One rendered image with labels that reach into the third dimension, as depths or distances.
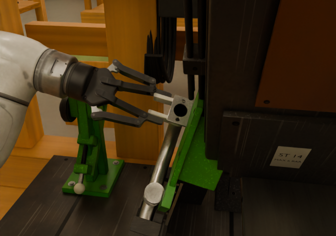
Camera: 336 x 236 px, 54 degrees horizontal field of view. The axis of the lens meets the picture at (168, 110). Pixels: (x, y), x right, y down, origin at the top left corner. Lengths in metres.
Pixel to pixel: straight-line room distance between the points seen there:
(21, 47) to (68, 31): 0.38
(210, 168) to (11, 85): 0.40
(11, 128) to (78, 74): 0.16
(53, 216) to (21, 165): 0.29
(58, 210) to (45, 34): 0.52
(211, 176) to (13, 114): 0.39
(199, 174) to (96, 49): 0.58
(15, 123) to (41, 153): 0.48
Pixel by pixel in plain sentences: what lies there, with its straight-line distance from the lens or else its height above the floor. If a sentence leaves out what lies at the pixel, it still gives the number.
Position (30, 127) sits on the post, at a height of 0.95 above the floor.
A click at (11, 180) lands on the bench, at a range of 1.08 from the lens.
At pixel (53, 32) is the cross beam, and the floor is 1.25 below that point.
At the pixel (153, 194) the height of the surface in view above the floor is 1.09.
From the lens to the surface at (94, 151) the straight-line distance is 0.89.
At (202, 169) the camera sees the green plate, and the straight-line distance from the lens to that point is 0.59.
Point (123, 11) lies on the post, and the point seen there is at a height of 1.34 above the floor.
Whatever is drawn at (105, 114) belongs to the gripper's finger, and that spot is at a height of 1.20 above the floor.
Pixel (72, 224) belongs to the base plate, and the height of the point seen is 0.90.
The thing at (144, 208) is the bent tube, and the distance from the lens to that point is 0.73.
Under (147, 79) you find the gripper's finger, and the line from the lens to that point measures 0.66.
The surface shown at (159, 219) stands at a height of 0.98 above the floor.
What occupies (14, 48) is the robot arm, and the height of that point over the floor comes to 1.32.
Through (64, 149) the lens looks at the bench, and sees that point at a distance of 1.16.
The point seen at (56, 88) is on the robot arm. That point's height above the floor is 1.25.
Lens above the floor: 1.50
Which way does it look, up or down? 27 degrees down
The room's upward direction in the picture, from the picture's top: straight up
